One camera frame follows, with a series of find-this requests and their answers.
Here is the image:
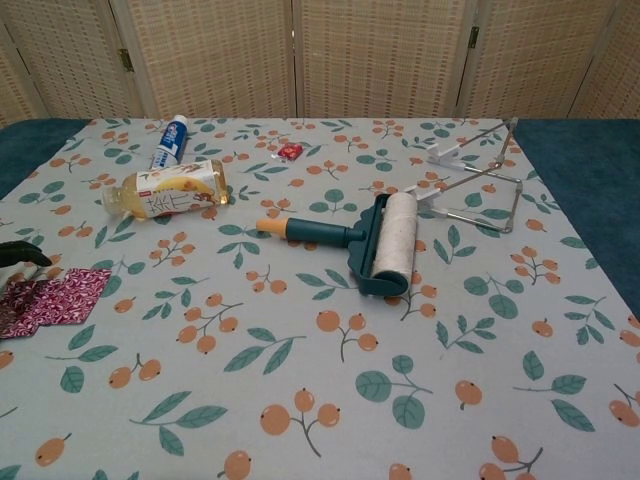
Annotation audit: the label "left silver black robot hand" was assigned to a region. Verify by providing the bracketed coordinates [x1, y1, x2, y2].
[0, 240, 54, 268]

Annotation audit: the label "red patterned packet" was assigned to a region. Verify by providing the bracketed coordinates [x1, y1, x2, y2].
[0, 280, 54, 341]
[29, 267, 113, 327]

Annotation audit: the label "yellow tea drink bottle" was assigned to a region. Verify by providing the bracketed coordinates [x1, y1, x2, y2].
[102, 159, 232, 222]

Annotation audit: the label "blue white toothpaste tube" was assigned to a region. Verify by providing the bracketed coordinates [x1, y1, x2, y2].
[151, 114, 189, 171]

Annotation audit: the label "floral orange berry tablecloth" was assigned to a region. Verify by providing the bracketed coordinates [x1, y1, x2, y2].
[0, 117, 640, 480]

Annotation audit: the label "woven bamboo folding screen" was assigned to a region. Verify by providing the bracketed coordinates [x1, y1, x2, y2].
[0, 0, 640, 129]

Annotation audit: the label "teal handled lint roller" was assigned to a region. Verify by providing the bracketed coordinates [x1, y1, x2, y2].
[255, 192, 419, 301]

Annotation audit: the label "metal wire rack white clips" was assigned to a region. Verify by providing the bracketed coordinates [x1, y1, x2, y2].
[402, 117, 524, 234]

